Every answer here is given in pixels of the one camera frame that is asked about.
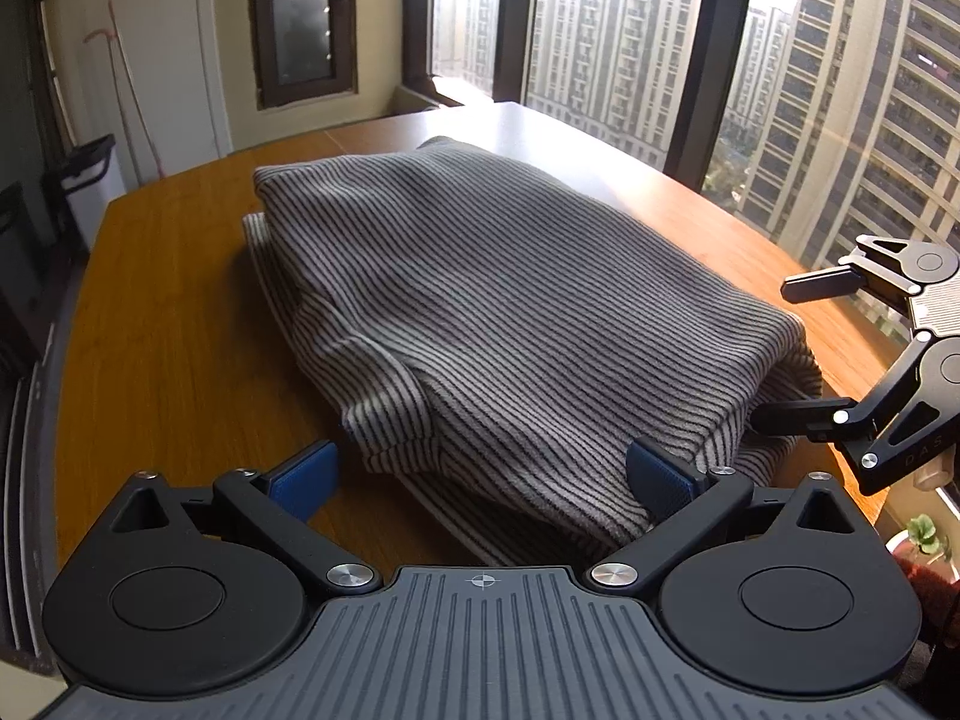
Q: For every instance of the white bin black lid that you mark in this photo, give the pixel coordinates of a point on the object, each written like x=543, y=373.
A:
x=79, y=188

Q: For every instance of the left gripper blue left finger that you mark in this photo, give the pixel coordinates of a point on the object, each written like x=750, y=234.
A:
x=295, y=489

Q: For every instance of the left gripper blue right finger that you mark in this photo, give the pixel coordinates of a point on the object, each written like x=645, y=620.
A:
x=663, y=484

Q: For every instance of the potted green plant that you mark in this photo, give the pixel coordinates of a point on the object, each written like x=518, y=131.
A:
x=925, y=556

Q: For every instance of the dark framed frosted window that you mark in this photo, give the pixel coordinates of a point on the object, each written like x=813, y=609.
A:
x=303, y=49

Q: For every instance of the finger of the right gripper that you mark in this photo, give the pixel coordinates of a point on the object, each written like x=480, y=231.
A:
x=814, y=418
x=834, y=282

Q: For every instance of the grey striped sweater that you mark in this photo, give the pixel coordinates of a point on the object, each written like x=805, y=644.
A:
x=496, y=341

